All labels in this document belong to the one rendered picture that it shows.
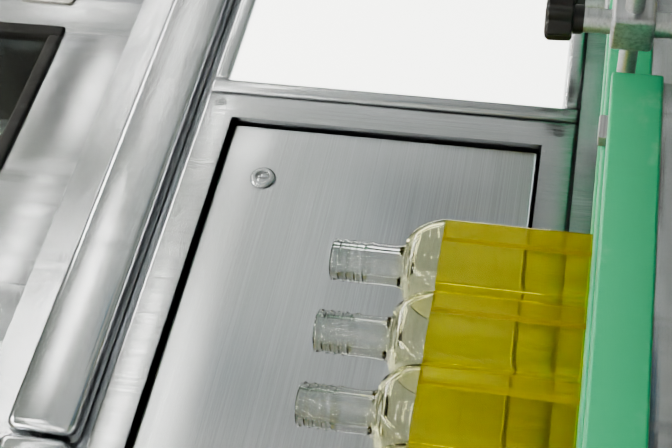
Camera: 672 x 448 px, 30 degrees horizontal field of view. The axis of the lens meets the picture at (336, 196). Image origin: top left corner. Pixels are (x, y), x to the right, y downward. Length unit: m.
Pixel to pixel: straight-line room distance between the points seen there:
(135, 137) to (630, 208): 0.56
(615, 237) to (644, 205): 0.03
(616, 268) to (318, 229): 0.40
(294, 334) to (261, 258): 0.08
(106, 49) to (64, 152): 0.14
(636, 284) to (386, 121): 0.47
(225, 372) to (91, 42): 0.46
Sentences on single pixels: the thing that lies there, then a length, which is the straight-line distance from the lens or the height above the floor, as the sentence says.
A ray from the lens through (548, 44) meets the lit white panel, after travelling 1.20.
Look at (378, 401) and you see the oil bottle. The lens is 0.80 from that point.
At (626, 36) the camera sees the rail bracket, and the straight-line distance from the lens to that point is 0.81.
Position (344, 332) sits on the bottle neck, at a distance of 0.84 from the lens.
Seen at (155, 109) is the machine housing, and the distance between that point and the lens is 1.18.
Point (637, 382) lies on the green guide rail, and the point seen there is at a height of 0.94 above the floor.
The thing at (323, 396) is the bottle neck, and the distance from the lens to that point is 0.81.
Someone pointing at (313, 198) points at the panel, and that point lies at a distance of 1.08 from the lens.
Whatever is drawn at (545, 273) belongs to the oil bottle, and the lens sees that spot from 0.84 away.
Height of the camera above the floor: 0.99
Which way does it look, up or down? 10 degrees up
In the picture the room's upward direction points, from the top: 84 degrees counter-clockwise
